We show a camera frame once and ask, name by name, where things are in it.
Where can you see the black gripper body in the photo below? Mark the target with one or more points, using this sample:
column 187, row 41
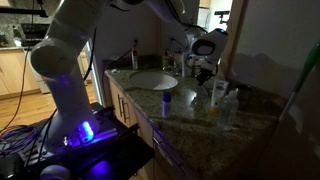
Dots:
column 206, row 72

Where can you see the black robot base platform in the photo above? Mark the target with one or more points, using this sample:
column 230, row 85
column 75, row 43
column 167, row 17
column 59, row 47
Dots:
column 110, row 156

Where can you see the soap dispenser black pump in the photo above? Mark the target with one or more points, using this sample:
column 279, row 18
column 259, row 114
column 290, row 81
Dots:
column 166, row 61

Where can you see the white lotion tube yellow cap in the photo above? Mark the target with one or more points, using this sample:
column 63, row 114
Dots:
column 218, row 96

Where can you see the wooden kitchen cabinet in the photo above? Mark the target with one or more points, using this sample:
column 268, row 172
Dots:
column 13, row 73

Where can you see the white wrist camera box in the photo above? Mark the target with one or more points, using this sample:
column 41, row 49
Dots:
column 195, row 60

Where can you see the white green contact lens case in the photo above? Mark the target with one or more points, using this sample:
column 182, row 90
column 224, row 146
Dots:
column 115, row 71

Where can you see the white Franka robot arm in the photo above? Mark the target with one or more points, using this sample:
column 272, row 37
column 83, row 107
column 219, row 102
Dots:
column 63, row 90

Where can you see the clear bottle white cap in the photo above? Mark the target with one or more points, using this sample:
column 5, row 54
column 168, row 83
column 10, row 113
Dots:
column 228, row 113

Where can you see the black kitchen appliance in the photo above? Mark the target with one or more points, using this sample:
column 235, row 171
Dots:
column 31, row 31

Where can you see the wooden vanity cabinet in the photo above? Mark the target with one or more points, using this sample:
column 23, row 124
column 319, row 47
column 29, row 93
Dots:
column 132, row 115

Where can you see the grey round dome button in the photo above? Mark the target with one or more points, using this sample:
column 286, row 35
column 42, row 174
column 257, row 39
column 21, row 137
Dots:
column 55, row 173

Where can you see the soap dispenser bottle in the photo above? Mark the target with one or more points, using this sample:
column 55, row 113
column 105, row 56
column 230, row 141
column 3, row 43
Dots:
column 134, row 60

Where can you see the white oval sink basin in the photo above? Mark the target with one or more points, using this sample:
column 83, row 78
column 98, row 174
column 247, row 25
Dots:
column 153, row 80

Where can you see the chrome faucet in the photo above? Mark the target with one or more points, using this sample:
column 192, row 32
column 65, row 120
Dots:
column 175, row 68

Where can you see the black round device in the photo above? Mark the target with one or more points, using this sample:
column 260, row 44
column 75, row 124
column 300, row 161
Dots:
column 10, row 166

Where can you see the white door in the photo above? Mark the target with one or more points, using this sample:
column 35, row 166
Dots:
column 96, row 90

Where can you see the white can purple cap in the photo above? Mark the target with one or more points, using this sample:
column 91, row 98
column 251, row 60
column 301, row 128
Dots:
column 166, row 108

